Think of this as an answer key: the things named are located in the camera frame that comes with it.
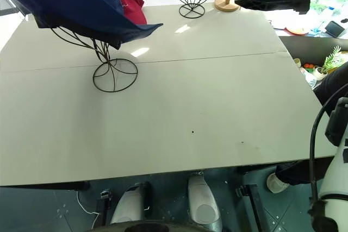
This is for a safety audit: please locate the wooden mug stand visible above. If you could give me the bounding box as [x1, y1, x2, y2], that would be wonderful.
[214, 0, 241, 12]

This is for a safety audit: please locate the red baseball cap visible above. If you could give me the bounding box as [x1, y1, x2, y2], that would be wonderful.
[109, 0, 148, 26]

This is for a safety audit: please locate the navy blue baseball cap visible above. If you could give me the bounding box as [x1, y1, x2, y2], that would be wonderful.
[0, 0, 164, 51]

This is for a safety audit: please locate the orange plate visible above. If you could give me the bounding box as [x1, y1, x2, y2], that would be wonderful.
[284, 26, 310, 36]

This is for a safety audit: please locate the dark side table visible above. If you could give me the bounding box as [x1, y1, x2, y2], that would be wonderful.
[277, 35, 348, 67]

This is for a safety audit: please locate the dark tablet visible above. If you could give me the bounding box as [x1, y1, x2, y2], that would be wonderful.
[324, 20, 345, 38]

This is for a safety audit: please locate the green plant in white pot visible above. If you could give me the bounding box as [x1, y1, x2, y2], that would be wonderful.
[312, 45, 344, 80]

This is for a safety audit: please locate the person's dark trouser leg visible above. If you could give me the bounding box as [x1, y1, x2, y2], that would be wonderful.
[275, 62, 348, 187]

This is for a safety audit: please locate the white shoe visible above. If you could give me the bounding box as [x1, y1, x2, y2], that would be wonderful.
[266, 173, 291, 195]

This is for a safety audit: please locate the black table leg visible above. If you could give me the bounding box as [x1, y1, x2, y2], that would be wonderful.
[235, 184, 269, 232]
[97, 188, 114, 229]

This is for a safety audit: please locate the silver robot leg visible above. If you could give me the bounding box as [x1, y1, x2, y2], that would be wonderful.
[110, 181, 151, 225]
[187, 172, 221, 227]

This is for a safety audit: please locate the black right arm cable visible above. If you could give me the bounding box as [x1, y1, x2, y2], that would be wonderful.
[309, 81, 348, 206]

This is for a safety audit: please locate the white thin cable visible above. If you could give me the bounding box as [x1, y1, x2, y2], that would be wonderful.
[77, 190, 100, 229]

